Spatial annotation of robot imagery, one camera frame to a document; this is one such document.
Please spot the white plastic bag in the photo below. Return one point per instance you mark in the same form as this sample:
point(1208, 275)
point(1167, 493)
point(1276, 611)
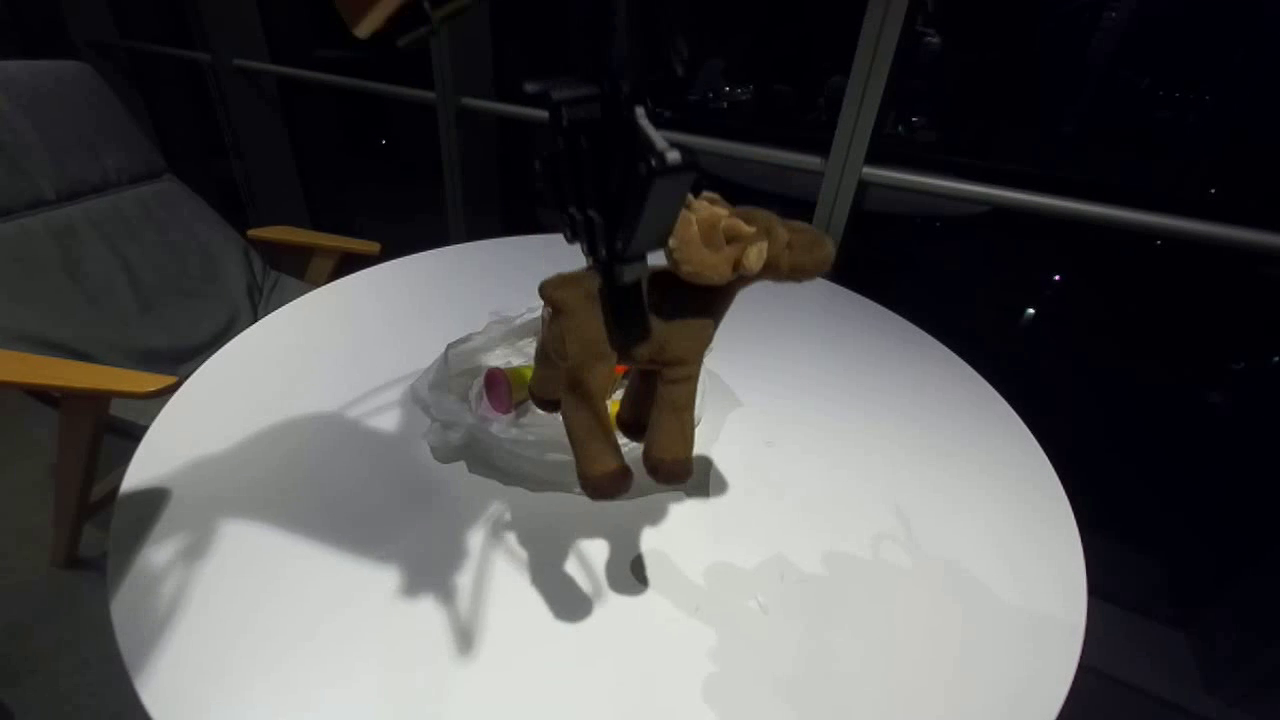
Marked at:
point(531, 445)

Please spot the pink lid yellow dough tub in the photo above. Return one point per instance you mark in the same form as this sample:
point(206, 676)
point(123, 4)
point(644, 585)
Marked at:
point(506, 391)

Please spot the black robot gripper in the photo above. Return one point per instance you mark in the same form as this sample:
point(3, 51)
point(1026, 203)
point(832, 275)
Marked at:
point(621, 184)

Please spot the grey armchair with wooden arms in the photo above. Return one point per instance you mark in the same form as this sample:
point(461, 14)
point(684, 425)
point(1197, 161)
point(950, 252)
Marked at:
point(114, 275)

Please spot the metal window railing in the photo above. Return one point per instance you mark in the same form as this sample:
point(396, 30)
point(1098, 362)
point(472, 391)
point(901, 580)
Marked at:
point(775, 156)

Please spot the brown plush moose toy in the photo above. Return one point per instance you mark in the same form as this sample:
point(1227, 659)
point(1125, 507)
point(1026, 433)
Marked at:
point(644, 395)

